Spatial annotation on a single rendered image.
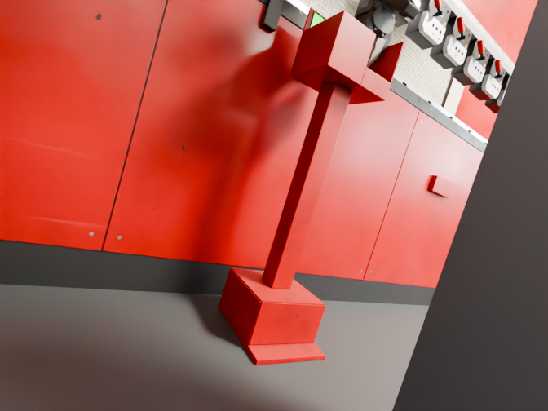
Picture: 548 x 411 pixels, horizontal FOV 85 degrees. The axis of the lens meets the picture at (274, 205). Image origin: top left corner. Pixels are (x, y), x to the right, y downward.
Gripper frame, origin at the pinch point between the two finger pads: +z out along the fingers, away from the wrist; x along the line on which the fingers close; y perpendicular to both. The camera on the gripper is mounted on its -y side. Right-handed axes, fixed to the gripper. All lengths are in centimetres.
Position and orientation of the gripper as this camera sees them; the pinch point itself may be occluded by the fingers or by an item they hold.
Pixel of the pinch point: (365, 64)
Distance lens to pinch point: 88.3
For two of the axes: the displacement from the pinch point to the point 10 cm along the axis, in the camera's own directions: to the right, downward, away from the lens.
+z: -3.3, 9.3, 1.5
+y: -4.5, -2.9, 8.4
